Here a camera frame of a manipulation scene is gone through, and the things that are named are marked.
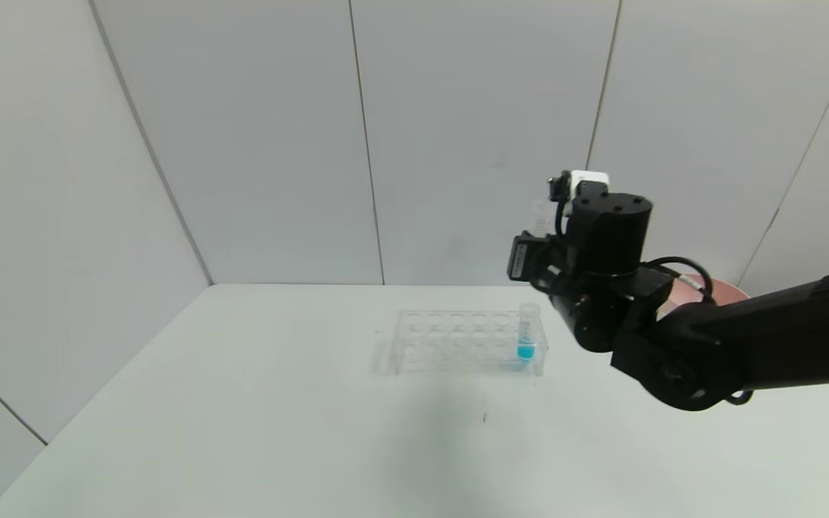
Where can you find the test tube with blue pigment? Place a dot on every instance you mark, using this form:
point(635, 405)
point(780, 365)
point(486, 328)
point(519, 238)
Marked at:
point(526, 351)

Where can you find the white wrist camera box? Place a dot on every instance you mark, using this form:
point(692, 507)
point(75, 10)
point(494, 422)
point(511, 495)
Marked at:
point(591, 178)

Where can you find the clear acrylic test tube rack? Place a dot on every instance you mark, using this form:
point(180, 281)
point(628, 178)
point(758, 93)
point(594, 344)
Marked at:
point(450, 338)

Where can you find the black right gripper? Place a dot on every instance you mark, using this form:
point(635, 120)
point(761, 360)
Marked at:
point(520, 260)

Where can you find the pink plastic bowl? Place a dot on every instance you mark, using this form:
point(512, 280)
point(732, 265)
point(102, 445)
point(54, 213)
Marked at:
point(727, 289)

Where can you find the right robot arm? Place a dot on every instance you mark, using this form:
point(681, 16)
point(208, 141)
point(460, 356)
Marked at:
point(781, 338)

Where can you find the test tube with yellow pigment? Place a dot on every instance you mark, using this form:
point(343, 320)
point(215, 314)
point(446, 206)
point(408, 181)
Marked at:
point(542, 216)

